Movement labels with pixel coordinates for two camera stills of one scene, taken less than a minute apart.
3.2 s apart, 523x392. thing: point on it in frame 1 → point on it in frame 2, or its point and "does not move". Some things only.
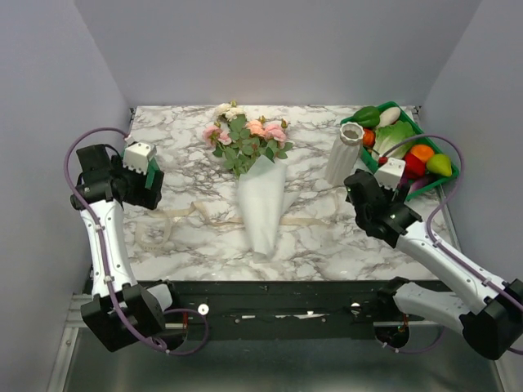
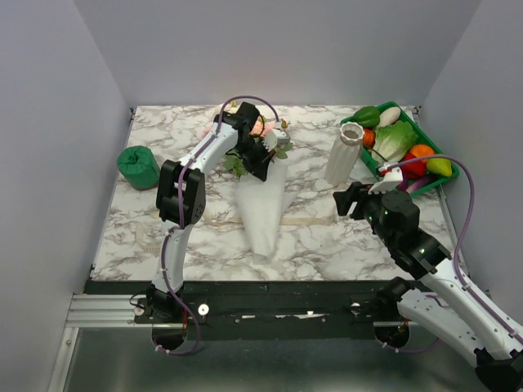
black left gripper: [148, 198] → [259, 168]
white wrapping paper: [265, 201] does not move
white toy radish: [389, 116] does not move
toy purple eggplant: [416, 184] does not move
